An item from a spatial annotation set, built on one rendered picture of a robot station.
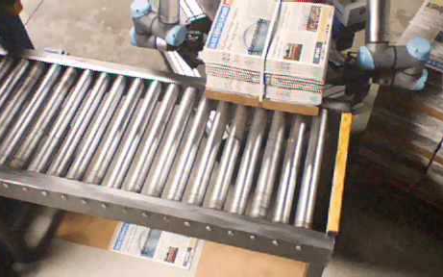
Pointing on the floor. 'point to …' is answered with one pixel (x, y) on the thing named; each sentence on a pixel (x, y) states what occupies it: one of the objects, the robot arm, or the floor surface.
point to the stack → (417, 126)
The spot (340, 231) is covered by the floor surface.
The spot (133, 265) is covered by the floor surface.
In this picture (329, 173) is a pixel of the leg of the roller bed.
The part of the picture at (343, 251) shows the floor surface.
